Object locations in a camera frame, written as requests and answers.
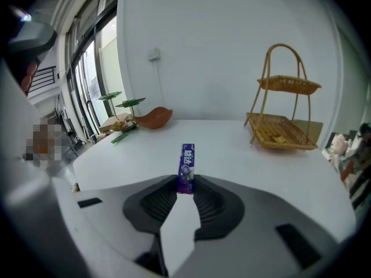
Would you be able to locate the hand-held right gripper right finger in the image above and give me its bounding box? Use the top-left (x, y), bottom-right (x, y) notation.
top-left (173, 174), bottom-right (357, 278)

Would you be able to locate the purple snack packet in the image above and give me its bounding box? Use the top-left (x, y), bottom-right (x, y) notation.
top-left (176, 142), bottom-right (195, 195)

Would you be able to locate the pink plush toy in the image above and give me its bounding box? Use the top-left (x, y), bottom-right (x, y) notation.
top-left (330, 133), bottom-right (348, 163)

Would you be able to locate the person's left hand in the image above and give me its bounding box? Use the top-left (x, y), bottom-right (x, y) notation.
top-left (20, 62), bottom-right (38, 94)

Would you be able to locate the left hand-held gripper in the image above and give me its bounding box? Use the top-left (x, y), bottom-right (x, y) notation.
top-left (0, 19), bottom-right (81, 272)

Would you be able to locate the green tiered dish stand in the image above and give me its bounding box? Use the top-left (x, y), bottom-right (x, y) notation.
top-left (97, 90), bottom-right (147, 133)

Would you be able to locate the wicker basket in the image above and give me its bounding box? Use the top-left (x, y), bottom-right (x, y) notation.
top-left (244, 42), bottom-right (322, 151)

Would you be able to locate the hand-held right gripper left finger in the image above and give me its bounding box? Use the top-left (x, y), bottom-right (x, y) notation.
top-left (62, 174), bottom-right (178, 278)

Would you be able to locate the flat cardboard box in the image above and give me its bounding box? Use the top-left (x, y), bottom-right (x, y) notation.
top-left (100, 112), bottom-right (131, 127)

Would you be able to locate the black framed glass door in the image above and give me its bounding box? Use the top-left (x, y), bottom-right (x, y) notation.
top-left (56, 0), bottom-right (121, 144)

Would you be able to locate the brown wooden bowl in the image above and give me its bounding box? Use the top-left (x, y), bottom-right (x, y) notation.
top-left (133, 106), bottom-right (174, 130)

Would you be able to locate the white wall switch box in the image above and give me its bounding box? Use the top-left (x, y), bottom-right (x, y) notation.
top-left (147, 47), bottom-right (161, 63)

